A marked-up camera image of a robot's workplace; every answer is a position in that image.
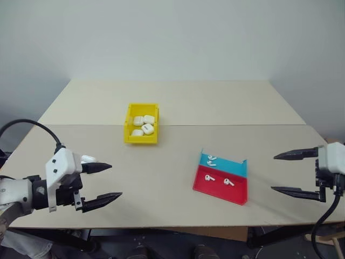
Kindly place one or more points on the brown board under table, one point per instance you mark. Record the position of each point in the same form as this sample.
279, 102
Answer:
215, 233

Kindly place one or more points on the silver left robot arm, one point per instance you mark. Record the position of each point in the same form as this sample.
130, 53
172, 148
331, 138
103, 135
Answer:
16, 193

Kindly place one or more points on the dark rounded shape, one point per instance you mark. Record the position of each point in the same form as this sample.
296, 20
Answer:
205, 252
140, 253

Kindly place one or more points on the light wooden frame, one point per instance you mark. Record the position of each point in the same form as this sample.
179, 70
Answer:
330, 238

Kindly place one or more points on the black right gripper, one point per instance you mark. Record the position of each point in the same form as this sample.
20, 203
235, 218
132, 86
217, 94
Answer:
324, 179

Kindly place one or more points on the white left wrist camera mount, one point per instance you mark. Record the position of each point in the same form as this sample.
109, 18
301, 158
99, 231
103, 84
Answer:
60, 164

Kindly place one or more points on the red and blue tray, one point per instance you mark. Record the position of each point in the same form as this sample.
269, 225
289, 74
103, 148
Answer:
215, 192

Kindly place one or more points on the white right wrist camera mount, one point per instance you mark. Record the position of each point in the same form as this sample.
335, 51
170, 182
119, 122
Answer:
332, 157

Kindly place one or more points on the black table frame leg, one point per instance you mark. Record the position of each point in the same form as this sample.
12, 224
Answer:
277, 237
54, 238

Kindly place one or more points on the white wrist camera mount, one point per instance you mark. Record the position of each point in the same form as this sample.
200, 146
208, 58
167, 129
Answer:
60, 164
332, 157

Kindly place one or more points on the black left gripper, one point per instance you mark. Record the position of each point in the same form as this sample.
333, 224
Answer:
66, 194

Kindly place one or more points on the yellow plastic bin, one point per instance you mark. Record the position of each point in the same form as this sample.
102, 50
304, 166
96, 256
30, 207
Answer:
140, 140

